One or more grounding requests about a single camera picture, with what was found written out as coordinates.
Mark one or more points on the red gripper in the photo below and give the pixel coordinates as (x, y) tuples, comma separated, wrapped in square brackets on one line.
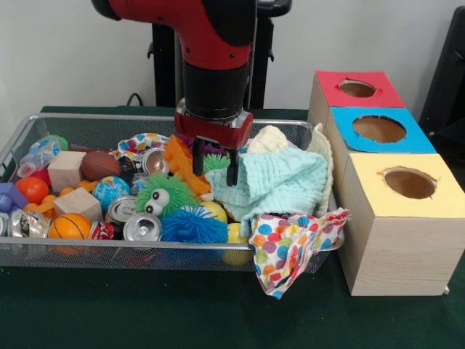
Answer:
[(218, 131)]

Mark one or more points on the orange toy brick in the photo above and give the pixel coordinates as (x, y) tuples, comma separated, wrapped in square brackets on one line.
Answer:
[(179, 160)]

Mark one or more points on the green spiky googly-eyed toy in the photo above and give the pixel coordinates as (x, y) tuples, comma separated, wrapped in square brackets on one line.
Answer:
[(174, 189)]

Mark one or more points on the cream muslin cloth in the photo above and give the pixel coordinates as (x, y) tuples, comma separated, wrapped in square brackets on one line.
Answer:
[(269, 140)]

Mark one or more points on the blue spiky rubber ball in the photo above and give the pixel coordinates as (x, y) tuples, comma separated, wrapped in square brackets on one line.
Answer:
[(192, 227)]

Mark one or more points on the mint green muslin cloth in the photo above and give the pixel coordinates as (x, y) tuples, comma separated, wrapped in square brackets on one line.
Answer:
[(283, 181)]

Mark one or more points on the polka dot fabric pouch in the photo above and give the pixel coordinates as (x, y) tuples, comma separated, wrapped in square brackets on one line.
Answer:
[(141, 141)]

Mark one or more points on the white polka dot cloth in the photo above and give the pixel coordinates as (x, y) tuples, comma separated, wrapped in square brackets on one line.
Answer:
[(283, 251)]

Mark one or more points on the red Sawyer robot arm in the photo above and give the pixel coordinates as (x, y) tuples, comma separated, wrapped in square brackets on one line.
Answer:
[(214, 54)]

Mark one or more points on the wooden box with three holes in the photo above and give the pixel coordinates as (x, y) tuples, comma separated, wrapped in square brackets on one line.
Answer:
[(399, 254)]

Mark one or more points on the globe print ball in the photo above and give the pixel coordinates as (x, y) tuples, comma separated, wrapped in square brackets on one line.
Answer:
[(112, 191)]

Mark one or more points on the brown ball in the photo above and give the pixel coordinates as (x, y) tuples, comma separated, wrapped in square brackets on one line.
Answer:
[(100, 165)]

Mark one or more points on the orange toy basketball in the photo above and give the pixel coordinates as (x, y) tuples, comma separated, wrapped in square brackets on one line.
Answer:
[(69, 226)]

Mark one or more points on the dark green tablecloth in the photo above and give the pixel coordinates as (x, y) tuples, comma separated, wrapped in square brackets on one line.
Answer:
[(454, 132), (145, 312)]

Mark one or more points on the black upright panel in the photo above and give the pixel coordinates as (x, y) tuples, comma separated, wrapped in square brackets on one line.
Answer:
[(447, 72)]

